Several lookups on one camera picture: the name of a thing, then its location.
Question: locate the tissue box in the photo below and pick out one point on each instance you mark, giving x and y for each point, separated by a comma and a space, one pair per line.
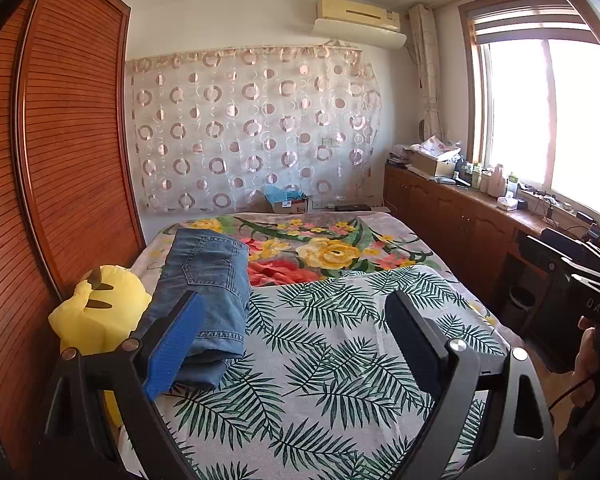
511, 203

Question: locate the open cardboard box with clutter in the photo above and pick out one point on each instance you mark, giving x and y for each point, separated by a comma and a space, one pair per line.
435, 160

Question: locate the blue denim pants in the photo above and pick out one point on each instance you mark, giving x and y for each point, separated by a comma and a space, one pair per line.
205, 270

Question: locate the long wooden cabinet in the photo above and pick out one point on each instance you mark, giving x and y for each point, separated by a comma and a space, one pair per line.
455, 220

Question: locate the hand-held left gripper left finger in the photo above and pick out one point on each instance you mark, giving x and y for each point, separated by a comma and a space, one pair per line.
172, 350

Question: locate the circle-patterned sheer curtain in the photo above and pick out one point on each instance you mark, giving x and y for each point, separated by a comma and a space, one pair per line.
255, 125

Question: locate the wall air conditioner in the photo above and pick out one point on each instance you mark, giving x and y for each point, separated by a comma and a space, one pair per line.
360, 22

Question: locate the white bottle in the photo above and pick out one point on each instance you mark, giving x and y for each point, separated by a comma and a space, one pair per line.
497, 180

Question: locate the black trash can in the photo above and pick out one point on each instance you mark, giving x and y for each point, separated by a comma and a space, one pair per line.
522, 305

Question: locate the beige window curtain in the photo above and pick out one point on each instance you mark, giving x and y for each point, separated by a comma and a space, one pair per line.
427, 70

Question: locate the black flat box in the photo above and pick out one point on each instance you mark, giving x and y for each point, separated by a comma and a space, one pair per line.
352, 207

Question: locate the person's right hand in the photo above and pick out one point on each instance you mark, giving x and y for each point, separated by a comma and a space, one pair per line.
587, 345

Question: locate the person's right forearm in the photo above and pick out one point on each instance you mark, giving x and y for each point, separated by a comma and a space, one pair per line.
595, 435

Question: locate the leaf print bed sheet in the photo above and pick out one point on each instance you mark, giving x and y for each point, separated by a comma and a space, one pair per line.
320, 360

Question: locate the yellow plush toy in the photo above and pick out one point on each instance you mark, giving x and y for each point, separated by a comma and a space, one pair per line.
105, 310

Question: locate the wooden framed window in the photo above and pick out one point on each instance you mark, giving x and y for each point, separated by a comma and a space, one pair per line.
545, 110

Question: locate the floral blanket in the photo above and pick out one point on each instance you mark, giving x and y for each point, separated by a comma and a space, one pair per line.
320, 245

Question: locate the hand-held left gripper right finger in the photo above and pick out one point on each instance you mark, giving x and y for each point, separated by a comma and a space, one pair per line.
415, 350

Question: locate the cardboard box with blue cloth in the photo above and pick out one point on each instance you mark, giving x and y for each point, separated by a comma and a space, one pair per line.
285, 202

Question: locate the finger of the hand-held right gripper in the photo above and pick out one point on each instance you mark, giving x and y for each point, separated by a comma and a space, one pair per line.
592, 267

